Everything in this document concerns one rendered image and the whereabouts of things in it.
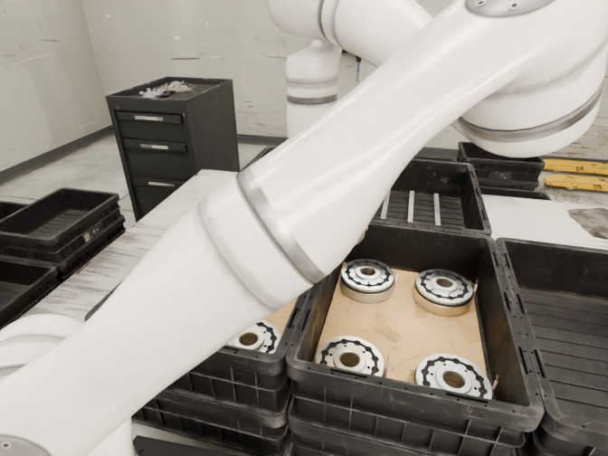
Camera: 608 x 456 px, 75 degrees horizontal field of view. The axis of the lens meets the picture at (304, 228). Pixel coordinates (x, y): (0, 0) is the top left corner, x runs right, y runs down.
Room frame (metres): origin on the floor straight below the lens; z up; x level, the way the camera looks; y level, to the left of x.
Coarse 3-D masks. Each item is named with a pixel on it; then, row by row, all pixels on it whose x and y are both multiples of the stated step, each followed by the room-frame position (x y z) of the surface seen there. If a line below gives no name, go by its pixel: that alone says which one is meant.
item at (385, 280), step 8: (352, 264) 0.65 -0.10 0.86; (360, 264) 0.65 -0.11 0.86; (376, 264) 0.65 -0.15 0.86; (384, 264) 0.65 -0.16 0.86; (344, 272) 0.62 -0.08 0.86; (352, 272) 0.62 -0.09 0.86; (384, 272) 0.62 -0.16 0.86; (392, 272) 0.62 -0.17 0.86; (344, 280) 0.60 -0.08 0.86; (352, 280) 0.60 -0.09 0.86; (360, 280) 0.60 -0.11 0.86; (376, 280) 0.60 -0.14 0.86; (384, 280) 0.60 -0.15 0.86; (392, 280) 0.60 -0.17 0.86; (360, 288) 0.57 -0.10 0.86; (368, 288) 0.57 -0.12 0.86; (376, 288) 0.57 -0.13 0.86; (384, 288) 0.58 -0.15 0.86
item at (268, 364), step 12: (300, 300) 0.46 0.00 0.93; (300, 312) 0.43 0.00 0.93; (288, 324) 0.41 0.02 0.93; (288, 336) 0.39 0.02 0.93; (228, 348) 0.37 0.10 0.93; (240, 348) 0.37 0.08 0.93; (276, 348) 0.37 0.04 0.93; (288, 348) 0.37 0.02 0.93; (204, 360) 0.37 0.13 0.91; (216, 360) 0.36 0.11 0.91; (228, 360) 0.36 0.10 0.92; (240, 360) 0.35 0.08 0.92; (252, 360) 0.35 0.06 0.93; (264, 360) 0.35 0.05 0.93; (276, 360) 0.35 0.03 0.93; (264, 372) 0.34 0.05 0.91; (276, 372) 0.34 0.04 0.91
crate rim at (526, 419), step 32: (384, 224) 0.69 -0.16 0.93; (320, 288) 0.49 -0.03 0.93; (512, 320) 0.42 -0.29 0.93; (288, 352) 0.36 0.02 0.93; (320, 384) 0.33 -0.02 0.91; (352, 384) 0.32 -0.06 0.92; (384, 384) 0.31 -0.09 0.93; (416, 384) 0.31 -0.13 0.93; (480, 416) 0.28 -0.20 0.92; (512, 416) 0.27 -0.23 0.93
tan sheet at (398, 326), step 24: (336, 288) 0.61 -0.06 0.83; (408, 288) 0.61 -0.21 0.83; (336, 312) 0.54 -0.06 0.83; (360, 312) 0.54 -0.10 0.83; (384, 312) 0.54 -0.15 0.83; (408, 312) 0.54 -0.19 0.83; (336, 336) 0.49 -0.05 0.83; (360, 336) 0.49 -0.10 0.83; (384, 336) 0.49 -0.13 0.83; (408, 336) 0.49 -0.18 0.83; (432, 336) 0.49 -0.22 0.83; (456, 336) 0.49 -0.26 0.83; (384, 360) 0.43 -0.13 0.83; (408, 360) 0.43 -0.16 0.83; (480, 360) 0.43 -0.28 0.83
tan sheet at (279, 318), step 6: (294, 300) 0.58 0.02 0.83; (288, 306) 0.56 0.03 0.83; (276, 312) 0.54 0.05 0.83; (282, 312) 0.54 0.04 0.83; (288, 312) 0.54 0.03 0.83; (264, 318) 0.53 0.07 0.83; (270, 318) 0.53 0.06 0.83; (276, 318) 0.53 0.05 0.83; (282, 318) 0.53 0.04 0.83; (288, 318) 0.53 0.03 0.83; (276, 324) 0.51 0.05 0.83; (282, 324) 0.51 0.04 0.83; (282, 330) 0.50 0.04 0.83
